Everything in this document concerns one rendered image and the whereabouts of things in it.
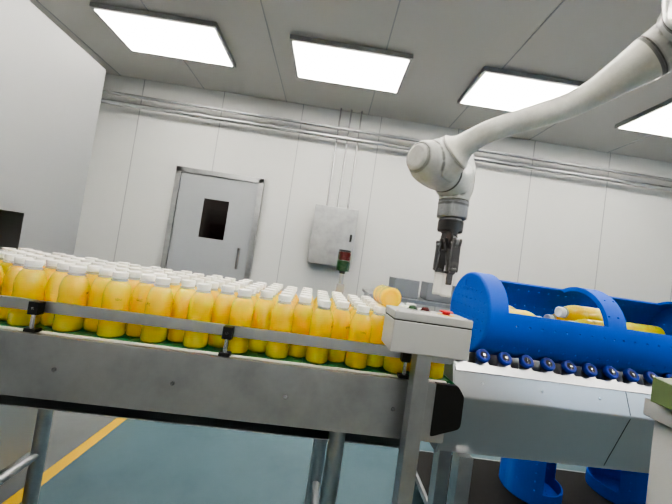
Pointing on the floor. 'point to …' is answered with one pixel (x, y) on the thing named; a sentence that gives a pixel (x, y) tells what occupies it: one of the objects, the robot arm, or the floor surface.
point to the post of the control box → (411, 429)
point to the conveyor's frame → (210, 397)
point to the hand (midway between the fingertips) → (442, 285)
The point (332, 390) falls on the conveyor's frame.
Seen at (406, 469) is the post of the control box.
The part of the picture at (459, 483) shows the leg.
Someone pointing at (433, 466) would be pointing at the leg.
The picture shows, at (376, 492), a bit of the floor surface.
